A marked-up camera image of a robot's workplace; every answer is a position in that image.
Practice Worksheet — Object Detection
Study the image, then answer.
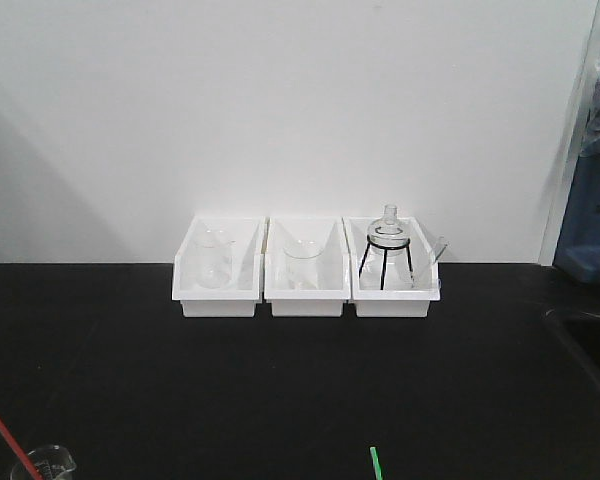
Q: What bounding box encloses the wide glass beaker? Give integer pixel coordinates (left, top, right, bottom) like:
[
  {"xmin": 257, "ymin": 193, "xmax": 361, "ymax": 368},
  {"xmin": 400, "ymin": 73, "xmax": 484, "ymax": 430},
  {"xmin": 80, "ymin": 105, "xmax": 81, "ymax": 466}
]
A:
[{"xmin": 283, "ymin": 240, "xmax": 323, "ymax": 290}]

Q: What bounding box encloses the glass test tube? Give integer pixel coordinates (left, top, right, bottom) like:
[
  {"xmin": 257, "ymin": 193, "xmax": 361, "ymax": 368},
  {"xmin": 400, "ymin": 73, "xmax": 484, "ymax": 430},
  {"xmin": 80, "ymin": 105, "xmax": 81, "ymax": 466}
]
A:
[{"xmin": 412, "ymin": 236, "xmax": 449, "ymax": 290}]

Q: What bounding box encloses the black wire tripod stand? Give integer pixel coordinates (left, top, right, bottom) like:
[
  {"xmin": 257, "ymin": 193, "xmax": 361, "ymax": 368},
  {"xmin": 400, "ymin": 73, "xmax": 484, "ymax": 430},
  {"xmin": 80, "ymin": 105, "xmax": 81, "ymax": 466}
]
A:
[{"xmin": 358, "ymin": 235, "xmax": 414, "ymax": 290}]

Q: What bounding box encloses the tall glass beaker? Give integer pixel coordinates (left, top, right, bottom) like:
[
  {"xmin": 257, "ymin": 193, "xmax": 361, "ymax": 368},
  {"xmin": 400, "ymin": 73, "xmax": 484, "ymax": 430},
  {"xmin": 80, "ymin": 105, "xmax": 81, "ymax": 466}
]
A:
[{"xmin": 194, "ymin": 228, "xmax": 234, "ymax": 289}]

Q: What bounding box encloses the left white plastic bin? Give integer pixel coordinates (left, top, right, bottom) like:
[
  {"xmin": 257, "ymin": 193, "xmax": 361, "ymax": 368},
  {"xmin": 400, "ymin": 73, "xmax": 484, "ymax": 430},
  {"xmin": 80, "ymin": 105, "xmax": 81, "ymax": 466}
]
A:
[{"xmin": 172, "ymin": 217, "xmax": 266, "ymax": 317}]

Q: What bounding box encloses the glass beaker front left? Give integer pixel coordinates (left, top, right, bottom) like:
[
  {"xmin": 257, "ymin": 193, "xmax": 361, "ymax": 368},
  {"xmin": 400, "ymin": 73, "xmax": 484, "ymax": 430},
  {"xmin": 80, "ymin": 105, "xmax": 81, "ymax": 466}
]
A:
[{"xmin": 27, "ymin": 445, "xmax": 77, "ymax": 480}]

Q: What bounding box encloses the round glass flask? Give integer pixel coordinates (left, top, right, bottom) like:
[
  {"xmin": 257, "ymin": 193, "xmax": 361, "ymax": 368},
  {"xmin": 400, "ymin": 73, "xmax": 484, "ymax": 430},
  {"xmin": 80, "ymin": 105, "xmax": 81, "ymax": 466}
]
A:
[{"xmin": 367, "ymin": 204, "xmax": 410, "ymax": 248}]

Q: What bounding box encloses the middle white plastic bin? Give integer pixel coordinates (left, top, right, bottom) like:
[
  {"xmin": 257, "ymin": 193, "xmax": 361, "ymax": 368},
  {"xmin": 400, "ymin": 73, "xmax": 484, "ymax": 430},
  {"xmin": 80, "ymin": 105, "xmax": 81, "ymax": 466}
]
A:
[{"xmin": 264, "ymin": 216, "xmax": 351, "ymax": 317}]

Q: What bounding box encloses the white plastic bin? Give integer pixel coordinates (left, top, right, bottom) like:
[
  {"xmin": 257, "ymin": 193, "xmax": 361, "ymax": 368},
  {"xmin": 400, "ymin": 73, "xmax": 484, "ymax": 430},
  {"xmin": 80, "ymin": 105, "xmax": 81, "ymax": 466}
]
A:
[
  {"xmin": 264, "ymin": 216, "xmax": 351, "ymax": 317},
  {"xmin": 172, "ymin": 217, "xmax": 266, "ymax": 317},
  {"xmin": 343, "ymin": 217, "xmax": 441, "ymax": 318}
]

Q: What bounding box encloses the right white plastic bin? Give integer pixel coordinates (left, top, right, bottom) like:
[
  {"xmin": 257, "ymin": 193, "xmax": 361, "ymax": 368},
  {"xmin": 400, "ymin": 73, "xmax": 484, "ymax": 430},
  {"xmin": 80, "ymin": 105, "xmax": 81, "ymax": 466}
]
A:
[{"xmin": 343, "ymin": 217, "xmax": 441, "ymax": 318}]

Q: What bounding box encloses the green plastic spoon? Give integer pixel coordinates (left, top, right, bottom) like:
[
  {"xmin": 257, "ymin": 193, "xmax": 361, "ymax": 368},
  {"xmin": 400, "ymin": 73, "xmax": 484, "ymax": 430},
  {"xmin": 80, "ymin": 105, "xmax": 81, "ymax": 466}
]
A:
[{"xmin": 369, "ymin": 446, "xmax": 383, "ymax": 480}]

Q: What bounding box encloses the red plastic spoon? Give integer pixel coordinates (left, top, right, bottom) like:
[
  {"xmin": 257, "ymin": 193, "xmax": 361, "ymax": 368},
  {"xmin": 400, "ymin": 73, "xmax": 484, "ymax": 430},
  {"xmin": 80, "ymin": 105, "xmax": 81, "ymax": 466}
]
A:
[{"xmin": 0, "ymin": 418, "xmax": 43, "ymax": 480}]

